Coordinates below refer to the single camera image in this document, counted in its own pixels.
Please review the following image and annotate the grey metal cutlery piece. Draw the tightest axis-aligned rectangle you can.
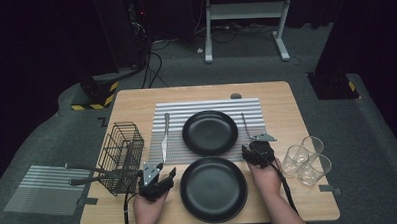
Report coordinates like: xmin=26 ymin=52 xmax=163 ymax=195
xmin=68 ymin=174 xmax=123 ymax=189
xmin=64 ymin=162 xmax=123 ymax=180

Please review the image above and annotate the person's right hand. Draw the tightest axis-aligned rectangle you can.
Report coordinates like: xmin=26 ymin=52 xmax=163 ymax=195
xmin=247 ymin=157 xmax=285 ymax=198

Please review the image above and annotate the silver fork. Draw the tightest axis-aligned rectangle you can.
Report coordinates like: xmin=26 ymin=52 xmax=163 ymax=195
xmin=241 ymin=111 xmax=256 ymax=140

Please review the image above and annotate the black cable bundle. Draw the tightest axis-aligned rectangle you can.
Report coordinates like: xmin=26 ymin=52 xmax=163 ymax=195
xmin=192 ymin=20 xmax=278 ymax=45

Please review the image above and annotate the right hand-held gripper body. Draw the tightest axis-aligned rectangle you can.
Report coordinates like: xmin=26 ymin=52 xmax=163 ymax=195
xmin=248 ymin=132 xmax=279 ymax=170

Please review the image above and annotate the black equipment tower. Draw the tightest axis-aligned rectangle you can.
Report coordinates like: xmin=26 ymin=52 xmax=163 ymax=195
xmin=92 ymin=0 xmax=153 ymax=72

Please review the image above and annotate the white metal stand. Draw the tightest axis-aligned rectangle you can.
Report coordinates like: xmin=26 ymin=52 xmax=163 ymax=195
xmin=202 ymin=0 xmax=298 ymax=65

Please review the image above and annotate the silver knife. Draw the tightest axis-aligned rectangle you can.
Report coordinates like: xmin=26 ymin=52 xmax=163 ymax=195
xmin=160 ymin=112 xmax=172 ymax=164

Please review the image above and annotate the person's left hand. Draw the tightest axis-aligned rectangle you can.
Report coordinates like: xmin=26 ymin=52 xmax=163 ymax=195
xmin=131 ymin=193 xmax=170 ymax=224

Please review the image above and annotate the black plate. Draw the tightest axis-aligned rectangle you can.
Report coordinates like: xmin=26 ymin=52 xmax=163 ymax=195
xmin=178 ymin=155 xmax=250 ymax=224
xmin=180 ymin=189 xmax=250 ymax=224
xmin=180 ymin=109 xmax=240 ymax=158

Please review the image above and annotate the right hand-held gripper cable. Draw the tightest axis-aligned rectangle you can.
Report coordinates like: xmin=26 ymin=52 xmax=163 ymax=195
xmin=266 ymin=157 xmax=299 ymax=216

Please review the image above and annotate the black floor cable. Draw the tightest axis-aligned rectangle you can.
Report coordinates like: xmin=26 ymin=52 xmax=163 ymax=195
xmin=139 ymin=43 xmax=154 ymax=89
xmin=147 ymin=52 xmax=170 ymax=89

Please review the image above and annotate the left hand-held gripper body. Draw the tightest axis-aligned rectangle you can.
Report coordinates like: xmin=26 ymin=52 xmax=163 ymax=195
xmin=137 ymin=161 xmax=166 ymax=203

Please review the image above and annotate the black yellow-striped stand base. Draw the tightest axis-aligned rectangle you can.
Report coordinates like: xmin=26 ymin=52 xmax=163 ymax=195
xmin=306 ymin=70 xmax=362 ymax=102
xmin=69 ymin=73 xmax=120 ymax=111

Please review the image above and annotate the left hand-held gripper cable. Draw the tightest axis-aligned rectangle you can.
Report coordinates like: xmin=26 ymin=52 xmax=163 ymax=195
xmin=122 ymin=175 xmax=148 ymax=224

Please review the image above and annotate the grey striped placemat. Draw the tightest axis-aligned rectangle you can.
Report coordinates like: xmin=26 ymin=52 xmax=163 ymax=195
xmin=145 ymin=96 xmax=273 ymax=167
xmin=1 ymin=163 xmax=93 ymax=219

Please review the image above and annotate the clear drinking glass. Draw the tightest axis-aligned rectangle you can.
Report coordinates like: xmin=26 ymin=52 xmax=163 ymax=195
xmin=297 ymin=152 xmax=333 ymax=188
xmin=301 ymin=135 xmax=325 ymax=156
xmin=283 ymin=144 xmax=311 ymax=179

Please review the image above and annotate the hand-held gripper cable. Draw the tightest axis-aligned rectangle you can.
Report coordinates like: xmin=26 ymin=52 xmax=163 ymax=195
xmin=266 ymin=157 xmax=299 ymax=216
xmin=122 ymin=175 xmax=148 ymax=224

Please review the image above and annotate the black wire cutlery basket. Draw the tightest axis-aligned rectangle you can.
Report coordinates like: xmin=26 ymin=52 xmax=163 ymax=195
xmin=96 ymin=121 xmax=147 ymax=199

